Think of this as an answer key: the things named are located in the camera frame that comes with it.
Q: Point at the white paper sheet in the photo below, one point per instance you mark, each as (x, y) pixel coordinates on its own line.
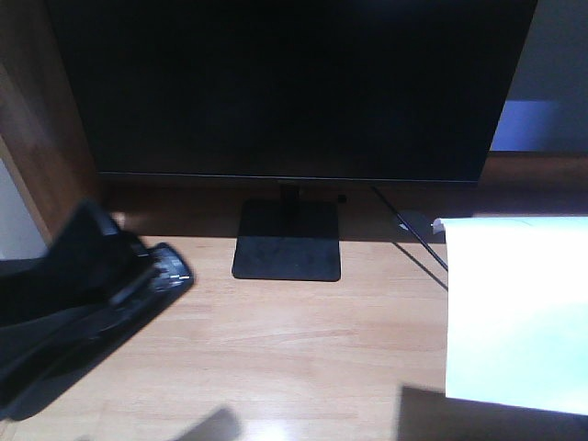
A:
(517, 311)

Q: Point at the black stapler with orange button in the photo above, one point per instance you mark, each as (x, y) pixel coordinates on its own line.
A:
(66, 311)

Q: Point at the black monitor stand base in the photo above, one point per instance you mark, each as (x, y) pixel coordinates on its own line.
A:
(288, 238)

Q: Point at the black computer monitor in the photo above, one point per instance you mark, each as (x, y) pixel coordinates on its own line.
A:
(330, 90)

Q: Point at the grey desk cable grommet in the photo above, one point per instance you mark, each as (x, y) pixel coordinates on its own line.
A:
(416, 220)

